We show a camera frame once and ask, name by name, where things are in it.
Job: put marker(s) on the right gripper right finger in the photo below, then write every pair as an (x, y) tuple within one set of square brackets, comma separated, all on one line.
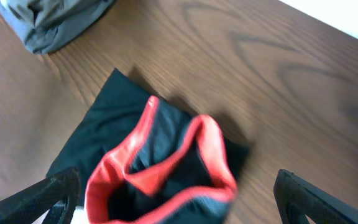
[(299, 201)]

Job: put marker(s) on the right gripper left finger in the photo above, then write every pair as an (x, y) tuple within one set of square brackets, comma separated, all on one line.
[(56, 196)]

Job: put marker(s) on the folded grey garment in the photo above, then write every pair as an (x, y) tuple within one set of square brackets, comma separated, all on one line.
[(43, 40)]

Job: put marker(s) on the black leggings red waistband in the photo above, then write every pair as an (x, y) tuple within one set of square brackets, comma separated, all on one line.
[(142, 160)]

